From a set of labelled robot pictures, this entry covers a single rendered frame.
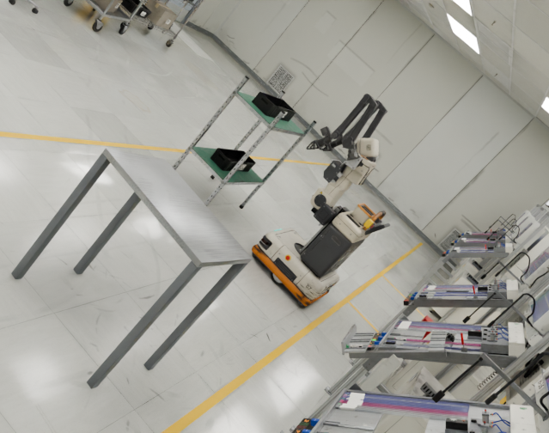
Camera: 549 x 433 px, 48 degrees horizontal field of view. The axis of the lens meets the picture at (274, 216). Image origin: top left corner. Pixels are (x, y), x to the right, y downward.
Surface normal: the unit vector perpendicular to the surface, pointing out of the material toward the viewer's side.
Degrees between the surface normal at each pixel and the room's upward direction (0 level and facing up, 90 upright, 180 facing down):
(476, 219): 90
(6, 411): 0
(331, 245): 90
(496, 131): 90
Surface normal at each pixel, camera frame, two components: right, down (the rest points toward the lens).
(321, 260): -0.35, 0.05
